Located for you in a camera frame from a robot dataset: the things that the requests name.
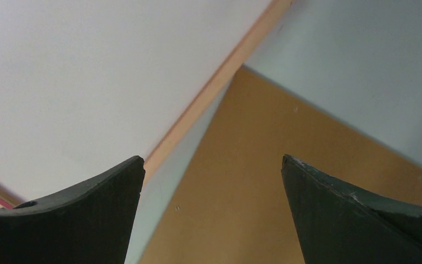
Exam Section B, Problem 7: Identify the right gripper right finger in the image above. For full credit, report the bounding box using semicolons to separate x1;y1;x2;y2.
281;155;422;263

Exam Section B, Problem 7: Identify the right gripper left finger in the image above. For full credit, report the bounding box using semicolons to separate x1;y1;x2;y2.
0;156;145;263

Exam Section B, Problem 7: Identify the brown backing board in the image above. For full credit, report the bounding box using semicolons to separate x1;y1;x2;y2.
140;69;422;263

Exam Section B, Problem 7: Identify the orange wooden picture frame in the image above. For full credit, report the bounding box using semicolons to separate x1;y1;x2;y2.
0;1;292;208

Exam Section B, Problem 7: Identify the building and sky photo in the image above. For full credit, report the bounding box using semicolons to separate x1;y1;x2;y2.
0;1;269;200

